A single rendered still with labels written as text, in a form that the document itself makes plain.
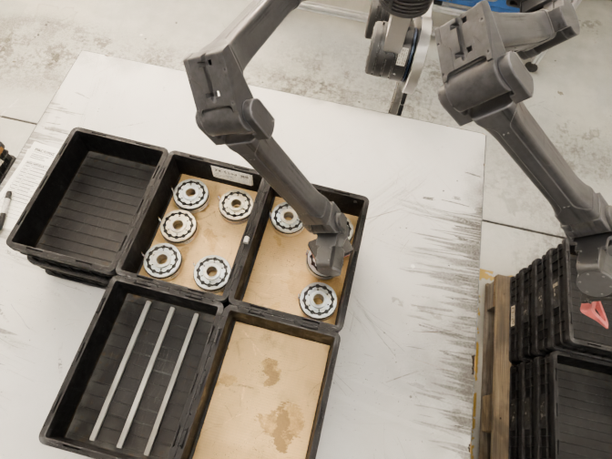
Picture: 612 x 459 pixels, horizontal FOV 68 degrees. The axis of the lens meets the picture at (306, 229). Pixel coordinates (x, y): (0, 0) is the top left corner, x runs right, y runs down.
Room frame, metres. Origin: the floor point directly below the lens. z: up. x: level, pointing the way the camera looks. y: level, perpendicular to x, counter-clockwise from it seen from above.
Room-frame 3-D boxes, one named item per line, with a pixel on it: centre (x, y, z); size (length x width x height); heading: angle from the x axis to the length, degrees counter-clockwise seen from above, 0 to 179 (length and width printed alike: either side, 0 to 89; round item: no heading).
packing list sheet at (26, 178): (0.66, 0.90, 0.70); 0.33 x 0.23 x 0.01; 175
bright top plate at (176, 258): (0.41, 0.38, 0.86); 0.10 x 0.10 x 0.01
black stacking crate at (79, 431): (0.12, 0.35, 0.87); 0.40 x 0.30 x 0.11; 173
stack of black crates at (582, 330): (0.60, -1.08, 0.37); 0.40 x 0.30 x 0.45; 175
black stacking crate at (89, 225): (0.55, 0.60, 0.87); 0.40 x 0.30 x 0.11; 173
